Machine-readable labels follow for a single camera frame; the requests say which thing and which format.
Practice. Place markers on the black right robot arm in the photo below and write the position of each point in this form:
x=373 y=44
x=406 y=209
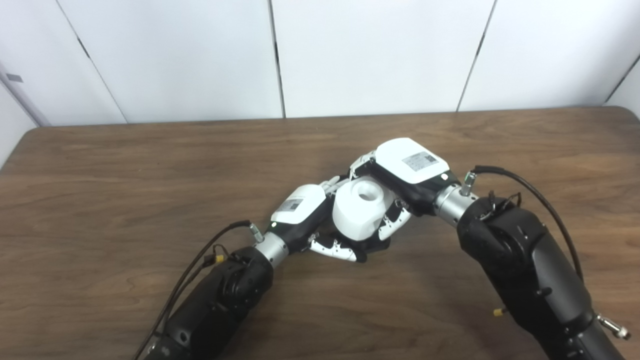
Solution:
x=525 y=265

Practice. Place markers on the round white plastic piece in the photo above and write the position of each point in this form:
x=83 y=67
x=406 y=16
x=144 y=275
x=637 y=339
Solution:
x=357 y=212

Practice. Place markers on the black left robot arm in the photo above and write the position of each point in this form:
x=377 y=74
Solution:
x=220 y=300

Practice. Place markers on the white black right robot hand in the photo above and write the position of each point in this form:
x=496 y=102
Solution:
x=410 y=162

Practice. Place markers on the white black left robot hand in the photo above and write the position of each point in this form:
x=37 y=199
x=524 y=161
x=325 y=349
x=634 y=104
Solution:
x=300 y=207

